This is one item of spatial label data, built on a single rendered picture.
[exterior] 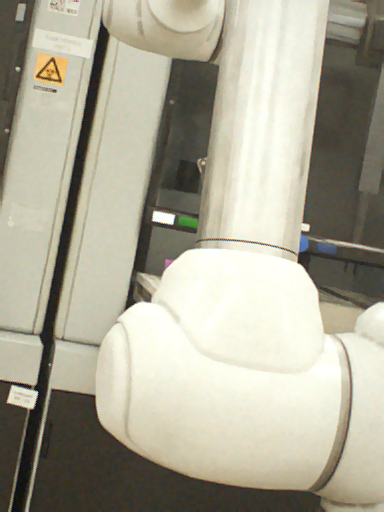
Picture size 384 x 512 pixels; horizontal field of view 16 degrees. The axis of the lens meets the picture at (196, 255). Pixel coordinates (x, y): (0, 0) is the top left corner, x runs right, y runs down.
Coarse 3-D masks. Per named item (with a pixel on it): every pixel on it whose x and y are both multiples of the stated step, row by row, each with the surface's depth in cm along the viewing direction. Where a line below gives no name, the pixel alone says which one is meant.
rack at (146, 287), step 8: (136, 280) 249; (144, 280) 238; (152, 280) 239; (160, 280) 243; (136, 288) 248; (144, 288) 251; (152, 288) 226; (136, 296) 245; (144, 296) 247; (152, 296) 224
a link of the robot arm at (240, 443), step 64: (256, 0) 130; (320, 0) 131; (256, 64) 128; (320, 64) 132; (256, 128) 127; (256, 192) 126; (192, 256) 126; (256, 256) 124; (128, 320) 124; (192, 320) 121; (256, 320) 122; (320, 320) 127; (128, 384) 121; (192, 384) 119; (256, 384) 121; (320, 384) 123; (192, 448) 121; (256, 448) 122; (320, 448) 123
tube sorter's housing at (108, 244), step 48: (96, 48) 262; (96, 96) 239; (144, 96) 233; (96, 144) 232; (144, 144) 233; (96, 192) 233; (144, 192) 234; (96, 240) 233; (144, 240) 303; (192, 240) 297; (96, 288) 234; (48, 336) 250; (96, 336) 235; (48, 384) 228; (48, 432) 226; (96, 432) 227; (48, 480) 227; (96, 480) 228; (144, 480) 229; (192, 480) 230
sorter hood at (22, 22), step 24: (0, 0) 226; (24, 0) 227; (0, 24) 227; (24, 24) 227; (0, 48) 227; (24, 48) 227; (0, 72) 227; (0, 96) 228; (0, 120) 228; (0, 144) 228; (0, 168) 228
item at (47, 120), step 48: (48, 0) 229; (96, 0) 230; (48, 96) 230; (48, 144) 231; (0, 192) 238; (48, 192) 232; (0, 240) 231; (48, 240) 232; (0, 288) 232; (48, 288) 233; (0, 336) 225; (0, 384) 224; (0, 432) 225; (0, 480) 225
